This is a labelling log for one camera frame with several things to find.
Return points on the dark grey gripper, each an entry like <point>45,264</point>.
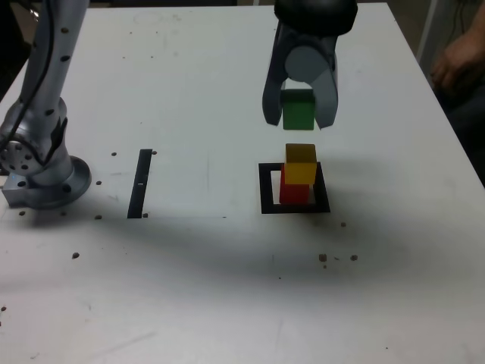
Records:
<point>307,39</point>

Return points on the green cube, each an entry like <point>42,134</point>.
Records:
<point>299,113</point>

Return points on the yellow cube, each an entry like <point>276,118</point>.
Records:
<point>301,167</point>

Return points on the red cube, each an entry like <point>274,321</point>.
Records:
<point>293,193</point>

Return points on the person's forearm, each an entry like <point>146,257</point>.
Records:
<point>475,41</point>

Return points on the black tape square outline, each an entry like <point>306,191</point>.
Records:
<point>265,189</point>

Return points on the person's hand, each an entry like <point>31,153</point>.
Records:
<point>451,70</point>

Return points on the black tape strip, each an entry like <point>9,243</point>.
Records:
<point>138,189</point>

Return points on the curved metal chair part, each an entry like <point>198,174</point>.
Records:
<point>38,19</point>

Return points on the white upright post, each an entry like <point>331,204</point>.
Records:
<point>426,30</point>

